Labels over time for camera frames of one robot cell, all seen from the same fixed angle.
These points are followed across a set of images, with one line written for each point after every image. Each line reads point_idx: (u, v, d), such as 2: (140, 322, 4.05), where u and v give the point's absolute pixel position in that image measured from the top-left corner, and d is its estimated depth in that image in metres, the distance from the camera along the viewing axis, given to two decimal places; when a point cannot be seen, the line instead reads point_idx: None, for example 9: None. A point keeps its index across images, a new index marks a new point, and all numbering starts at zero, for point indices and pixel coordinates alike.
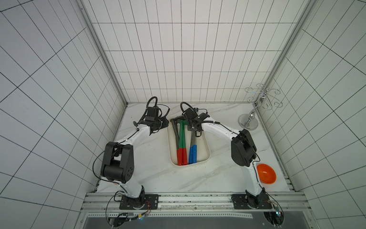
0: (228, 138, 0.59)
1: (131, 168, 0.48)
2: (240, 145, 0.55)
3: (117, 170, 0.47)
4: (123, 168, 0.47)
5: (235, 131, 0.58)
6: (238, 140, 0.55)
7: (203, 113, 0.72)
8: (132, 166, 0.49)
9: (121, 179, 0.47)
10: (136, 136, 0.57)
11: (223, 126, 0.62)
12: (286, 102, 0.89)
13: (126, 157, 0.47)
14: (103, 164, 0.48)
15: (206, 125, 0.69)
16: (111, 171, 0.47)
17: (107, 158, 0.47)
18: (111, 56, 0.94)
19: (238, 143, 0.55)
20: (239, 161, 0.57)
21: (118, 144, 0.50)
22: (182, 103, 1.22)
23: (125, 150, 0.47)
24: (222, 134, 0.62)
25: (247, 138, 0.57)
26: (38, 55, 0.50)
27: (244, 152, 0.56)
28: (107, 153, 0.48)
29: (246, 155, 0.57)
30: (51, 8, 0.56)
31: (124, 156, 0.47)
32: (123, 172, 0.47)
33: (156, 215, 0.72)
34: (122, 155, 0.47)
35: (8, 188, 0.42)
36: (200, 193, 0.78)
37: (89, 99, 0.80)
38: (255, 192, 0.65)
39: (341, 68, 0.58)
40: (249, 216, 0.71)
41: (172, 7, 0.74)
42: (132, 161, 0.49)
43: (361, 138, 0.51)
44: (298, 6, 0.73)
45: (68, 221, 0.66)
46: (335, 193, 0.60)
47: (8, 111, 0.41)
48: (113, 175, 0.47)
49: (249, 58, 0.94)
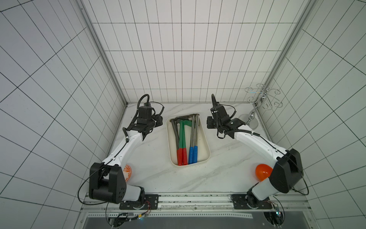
0: (270, 157, 0.46)
1: (123, 188, 0.48)
2: (286, 168, 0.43)
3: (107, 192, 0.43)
4: (113, 190, 0.42)
5: (281, 150, 0.47)
6: (286, 161, 0.50)
7: (237, 119, 0.61)
8: (123, 185, 0.48)
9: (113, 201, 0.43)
10: (125, 151, 0.50)
11: (264, 141, 0.51)
12: (286, 102, 0.89)
13: (115, 180, 0.42)
14: (91, 188, 0.43)
15: (241, 134, 0.57)
16: (102, 193, 0.43)
17: (94, 182, 0.43)
18: (111, 56, 0.94)
19: (285, 166, 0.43)
20: (278, 185, 0.46)
21: (105, 164, 0.44)
22: (188, 101, 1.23)
23: (112, 172, 0.42)
24: (263, 150, 0.49)
25: (294, 159, 0.45)
26: (38, 55, 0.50)
27: (289, 178, 0.46)
28: (92, 177, 0.42)
29: (291, 180, 0.46)
30: (51, 8, 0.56)
31: (113, 178, 0.42)
32: (113, 196, 0.42)
33: (156, 215, 0.72)
34: (109, 177, 0.42)
35: (8, 188, 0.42)
36: (200, 193, 0.78)
37: (89, 99, 0.80)
38: (260, 198, 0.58)
39: (341, 68, 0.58)
40: (249, 216, 0.71)
41: (172, 7, 0.74)
42: (122, 180, 0.47)
43: (361, 138, 0.51)
44: (298, 6, 0.73)
45: (68, 220, 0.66)
46: (335, 193, 0.60)
47: (8, 111, 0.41)
48: (103, 197, 0.43)
49: (249, 58, 0.94)
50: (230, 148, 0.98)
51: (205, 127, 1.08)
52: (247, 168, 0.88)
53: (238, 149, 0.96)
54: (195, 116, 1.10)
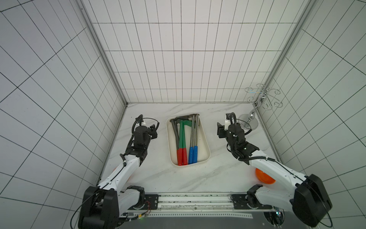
0: (289, 182, 0.44)
1: (115, 217, 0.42)
2: (307, 196, 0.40)
3: (98, 221, 0.40)
4: (106, 216, 0.40)
5: (299, 177, 0.45)
6: (305, 189, 0.47)
7: (252, 145, 0.61)
8: (116, 214, 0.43)
9: None
10: (122, 175, 0.50)
11: (280, 167, 0.49)
12: (286, 102, 0.89)
13: (109, 204, 0.41)
14: (81, 215, 0.41)
15: (256, 161, 0.56)
16: (92, 223, 0.40)
17: (86, 209, 0.41)
18: (111, 56, 0.94)
19: (306, 194, 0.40)
20: (304, 217, 0.41)
21: (99, 189, 0.44)
22: (188, 101, 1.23)
23: (107, 197, 0.40)
24: (280, 177, 0.47)
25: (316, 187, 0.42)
26: (38, 55, 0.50)
27: (313, 209, 0.42)
28: (86, 202, 0.41)
29: (316, 210, 0.42)
30: (51, 8, 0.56)
31: (107, 203, 0.40)
32: (105, 225, 0.40)
33: (156, 215, 0.72)
34: (104, 203, 0.40)
35: (8, 188, 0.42)
36: (200, 194, 0.78)
37: (89, 99, 0.80)
38: (261, 201, 0.62)
39: (341, 68, 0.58)
40: (249, 216, 0.71)
41: (172, 7, 0.74)
42: (116, 206, 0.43)
43: (361, 138, 0.51)
44: (297, 7, 0.74)
45: (68, 221, 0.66)
46: (335, 193, 0.60)
47: (8, 111, 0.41)
48: (93, 227, 0.40)
49: (249, 58, 0.94)
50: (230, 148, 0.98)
51: (205, 127, 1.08)
52: (247, 168, 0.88)
53: None
54: (195, 116, 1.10)
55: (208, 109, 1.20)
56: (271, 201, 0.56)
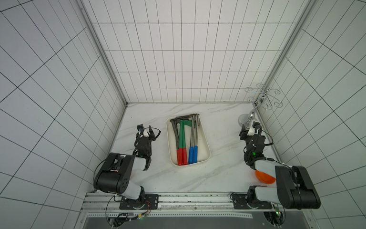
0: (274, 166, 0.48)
1: (127, 180, 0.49)
2: (284, 173, 0.47)
3: (114, 177, 0.45)
4: (122, 173, 0.46)
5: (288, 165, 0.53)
6: (285, 168, 0.50)
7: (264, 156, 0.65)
8: (127, 178, 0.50)
9: (115, 188, 0.44)
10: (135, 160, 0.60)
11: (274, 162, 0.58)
12: (286, 102, 0.89)
13: (127, 164, 0.49)
14: (101, 169, 0.47)
15: (259, 165, 0.63)
16: (107, 179, 0.45)
17: (107, 165, 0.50)
18: (111, 56, 0.94)
19: (283, 171, 0.47)
20: (284, 200, 0.43)
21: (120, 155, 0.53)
22: (188, 100, 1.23)
23: (128, 157, 0.50)
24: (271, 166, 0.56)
25: (299, 174, 0.46)
26: (38, 55, 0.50)
27: (289, 185, 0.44)
28: (109, 161, 0.49)
29: (294, 189, 0.44)
30: (51, 8, 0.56)
31: (126, 162, 0.49)
32: (119, 181, 0.45)
33: (156, 215, 0.72)
34: (124, 161, 0.49)
35: (7, 188, 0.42)
36: (200, 193, 0.78)
37: (89, 99, 0.80)
38: (259, 197, 0.61)
39: (341, 68, 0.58)
40: (249, 216, 0.71)
41: (172, 8, 0.74)
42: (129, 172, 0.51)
43: (361, 138, 0.51)
44: (297, 7, 0.74)
45: (68, 220, 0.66)
46: (336, 193, 0.60)
47: (8, 111, 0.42)
48: (107, 181, 0.45)
49: (249, 58, 0.94)
50: (230, 148, 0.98)
51: (205, 127, 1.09)
52: (247, 168, 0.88)
53: (238, 149, 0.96)
54: (195, 115, 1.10)
55: (208, 109, 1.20)
56: (270, 197, 0.53)
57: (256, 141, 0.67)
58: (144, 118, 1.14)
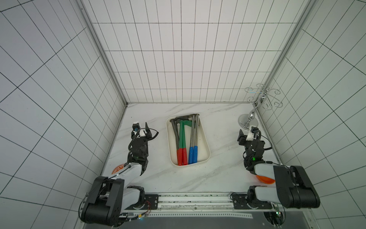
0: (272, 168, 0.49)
1: (118, 208, 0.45)
2: (283, 171, 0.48)
3: (104, 209, 0.41)
4: (111, 204, 0.42)
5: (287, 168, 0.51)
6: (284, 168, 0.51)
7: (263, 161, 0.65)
8: (119, 206, 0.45)
9: (106, 221, 0.40)
10: (127, 172, 0.55)
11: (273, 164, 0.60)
12: (286, 102, 0.89)
13: (115, 193, 0.43)
14: (88, 202, 0.42)
15: (259, 171, 0.64)
16: (97, 211, 0.41)
17: (93, 196, 0.43)
18: (111, 56, 0.94)
19: (282, 170, 0.48)
20: (284, 199, 0.43)
21: (107, 179, 0.47)
22: (188, 100, 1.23)
23: (115, 185, 0.44)
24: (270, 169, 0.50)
25: (299, 174, 0.47)
26: (38, 55, 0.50)
27: (289, 183, 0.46)
28: (95, 190, 0.43)
29: (293, 187, 0.45)
30: (51, 8, 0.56)
31: (114, 191, 0.43)
32: (109, 212, 0.41)
33: (156, 215, 0.72)
34: (112, 190, 0.43)
35: (8, 188, 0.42)
36: (200, 193, 0.78)
37: (89, 99, 0.80)
38: (260, 197, 0.61)
39: (341, 68, 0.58)
40: (249, 216, 0.71)
41: (172, 7, 0.74)
42: (121, 198, 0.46)
43: (361, 138, 0.51)
44: (297, 7, 0.74)
45: (68, 221, 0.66)
46: (335, 194, 0.61)
47: (8, 111, 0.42)
48: (97, 214, 0.41)
49: (249, 58, 0.94)
50: (230, 148, 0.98)
51: (205, 127, 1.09)
52: None
53: (238, 149, 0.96)
54: (195, 116, 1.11)
55: (208, 109, 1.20)
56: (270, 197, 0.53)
57: (255, 147, 0.68)
58: (144, 118, 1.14)
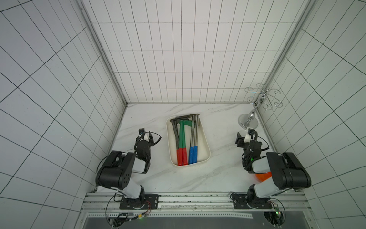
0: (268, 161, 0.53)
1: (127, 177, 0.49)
2: (276, 156, 0.52)
3: (116, 173, 0.46)
4: (124, 169, 0.48)
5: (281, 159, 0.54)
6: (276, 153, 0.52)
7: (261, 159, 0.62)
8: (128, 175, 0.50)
9: (116, 183, 0.45)
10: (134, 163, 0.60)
11: None
12: (286, 102, 0.89)
13: (129, 161, 0.51)
14: (104, 165, 0.48)
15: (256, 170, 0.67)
16: (108, 175, 0.46)
17: (109, 161, 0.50)
18: (111, 56, 0.94)
19: (274, 154, 0.52)
20: (278, 180, 0.46)
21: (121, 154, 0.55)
22: (188, 100, 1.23)
23: (130, 155, 0.51)
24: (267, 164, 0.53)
25: (289, 159, 0.51)
26: (38, 55, 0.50)
27: (281, 165, 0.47)
28: (111, 158, 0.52)
29: (286, 168, 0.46)
30: (51, 8, 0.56)
31: (127, 160, 0.50)
32: (121, 175, 0.46)
33: (156, 215, 0.72)
34: (126, 159, 0.50)
35: (8, 188, 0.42)
36: (200, 193, 0.78)
37: (89, 99, 0.80)
38: (260, 195, 0.63)
39: (341, 68, 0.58)
40: (249, 216, 0.71)
41: (172, 7, 0.74)
42: (131, 170, 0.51)
43: (361, 138, 0.51)
44: (297, 7, 0.74)
45: (68, 221, 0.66)
46: (335, 193, 0.60)
47: (8, 111, 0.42)
48: (109, 177, 0.45)
49: (249, 58, 0.94)
50: (230, 148, 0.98)
51: (205, 127, 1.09)
52: None
53: (238, 149, 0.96)
54: (195, 115, 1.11)
55: (208, 109, 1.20)
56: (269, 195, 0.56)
57: (253, 147, 0.72)
58: (144, 118, 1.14)
